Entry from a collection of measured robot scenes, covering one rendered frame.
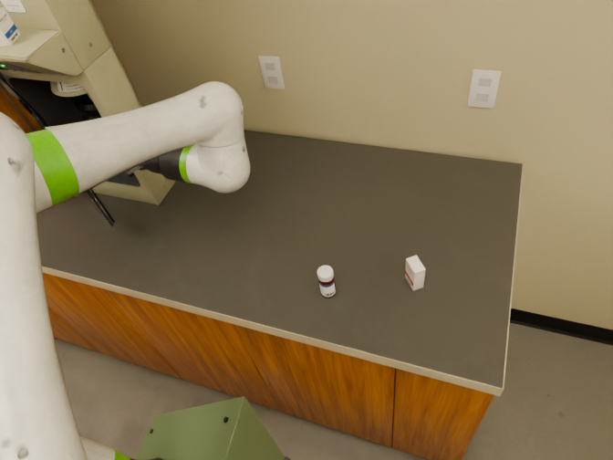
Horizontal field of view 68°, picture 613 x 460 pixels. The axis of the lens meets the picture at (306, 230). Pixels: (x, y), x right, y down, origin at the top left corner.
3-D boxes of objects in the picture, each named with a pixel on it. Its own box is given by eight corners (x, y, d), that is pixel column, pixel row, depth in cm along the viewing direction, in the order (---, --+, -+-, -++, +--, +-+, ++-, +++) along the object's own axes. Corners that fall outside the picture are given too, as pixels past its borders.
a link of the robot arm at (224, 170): (238, 206, 97) (261, 182, 105) (231, 151, 89) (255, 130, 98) (181, 195, 101) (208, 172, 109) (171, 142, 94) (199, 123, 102)
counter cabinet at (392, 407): (110, 235, 269) (16, 109, 200) (475, 318, 206) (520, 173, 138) (35, 337, 231) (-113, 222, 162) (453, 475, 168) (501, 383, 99)
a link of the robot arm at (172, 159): (189, 193, 103) (208, 166, 109) (171, 154, 94) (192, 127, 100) (167, 189, 105) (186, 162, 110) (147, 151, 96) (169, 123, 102)
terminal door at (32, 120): (73, 181, 149) (-7, 70, 118) (116, 227, 133) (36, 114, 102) (71, 182, 149) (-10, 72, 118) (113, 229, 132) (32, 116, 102)
